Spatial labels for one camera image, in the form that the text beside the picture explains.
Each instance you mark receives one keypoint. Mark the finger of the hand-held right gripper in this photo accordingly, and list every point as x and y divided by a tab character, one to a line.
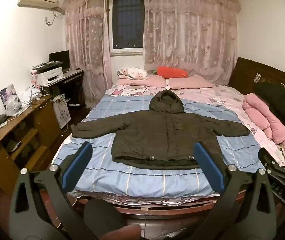
266	156

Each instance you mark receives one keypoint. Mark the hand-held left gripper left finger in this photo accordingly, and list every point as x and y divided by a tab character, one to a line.
78	165

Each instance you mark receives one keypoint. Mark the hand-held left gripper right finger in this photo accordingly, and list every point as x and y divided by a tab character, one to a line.
208	166

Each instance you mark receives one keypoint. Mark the dark green hooded jacket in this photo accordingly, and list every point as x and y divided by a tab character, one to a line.
162	135

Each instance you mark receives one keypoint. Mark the pink quilt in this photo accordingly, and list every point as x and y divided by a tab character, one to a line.
257	112

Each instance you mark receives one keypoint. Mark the black garment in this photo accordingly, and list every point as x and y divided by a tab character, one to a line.
277	100

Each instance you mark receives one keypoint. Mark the wooden sideboard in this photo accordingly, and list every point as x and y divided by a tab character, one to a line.
20	140

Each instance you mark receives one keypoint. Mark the blue plaid blanket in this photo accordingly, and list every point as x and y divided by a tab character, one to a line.
145	180

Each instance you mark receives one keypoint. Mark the black computer desk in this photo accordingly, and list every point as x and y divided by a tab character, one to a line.
70	82

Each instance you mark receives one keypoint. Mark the wooden bed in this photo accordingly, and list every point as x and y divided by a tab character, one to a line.
247	72

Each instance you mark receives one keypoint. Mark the pink pillow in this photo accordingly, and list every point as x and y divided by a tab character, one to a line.
190	82
142	81

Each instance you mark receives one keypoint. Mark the clear plastic bag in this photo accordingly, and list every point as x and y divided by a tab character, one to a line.
12	103

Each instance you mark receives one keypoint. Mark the black case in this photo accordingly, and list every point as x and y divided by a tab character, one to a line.
0	120

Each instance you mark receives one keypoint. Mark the white and black printer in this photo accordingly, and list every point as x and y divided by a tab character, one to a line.
50	73

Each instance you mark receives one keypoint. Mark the pink desk lamp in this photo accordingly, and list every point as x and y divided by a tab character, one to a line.
35	77

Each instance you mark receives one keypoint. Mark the red carrot plush pillow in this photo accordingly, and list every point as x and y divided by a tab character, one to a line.
172	72

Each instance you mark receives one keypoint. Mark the white floral pillow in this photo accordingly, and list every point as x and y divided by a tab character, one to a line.
132	72

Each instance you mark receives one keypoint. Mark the black computer monitor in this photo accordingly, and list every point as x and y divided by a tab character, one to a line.
59	58

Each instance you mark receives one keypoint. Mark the pink floral lace curtain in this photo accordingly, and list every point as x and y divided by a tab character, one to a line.
87	42
190	35

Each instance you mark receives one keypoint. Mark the barred window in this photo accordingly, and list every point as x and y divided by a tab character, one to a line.
127	22

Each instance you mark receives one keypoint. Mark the couple photo frame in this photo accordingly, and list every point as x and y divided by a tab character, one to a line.
7	92

